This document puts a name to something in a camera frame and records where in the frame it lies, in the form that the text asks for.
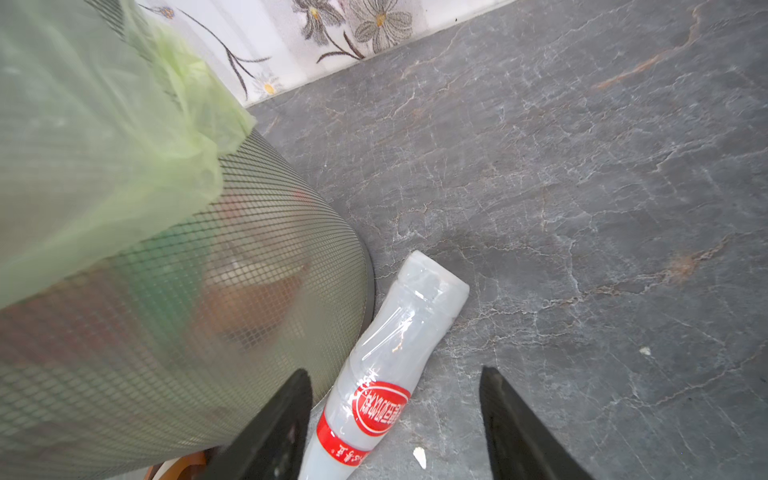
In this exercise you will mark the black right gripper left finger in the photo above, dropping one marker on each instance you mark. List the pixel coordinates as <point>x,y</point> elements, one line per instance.
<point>272,445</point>

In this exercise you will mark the green plastic bin liner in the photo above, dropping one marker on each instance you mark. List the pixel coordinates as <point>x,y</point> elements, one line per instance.
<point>112,129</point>

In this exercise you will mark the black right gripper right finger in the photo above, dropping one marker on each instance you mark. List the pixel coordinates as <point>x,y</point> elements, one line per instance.
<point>519,445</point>

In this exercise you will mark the green mesh waste bin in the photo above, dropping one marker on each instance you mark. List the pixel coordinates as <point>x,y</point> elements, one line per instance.
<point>175,344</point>

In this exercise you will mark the white bottle red label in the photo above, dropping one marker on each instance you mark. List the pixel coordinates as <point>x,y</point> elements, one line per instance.
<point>384,367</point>

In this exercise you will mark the red yellow juice bottle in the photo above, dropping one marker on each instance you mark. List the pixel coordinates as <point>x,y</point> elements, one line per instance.
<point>188,467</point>

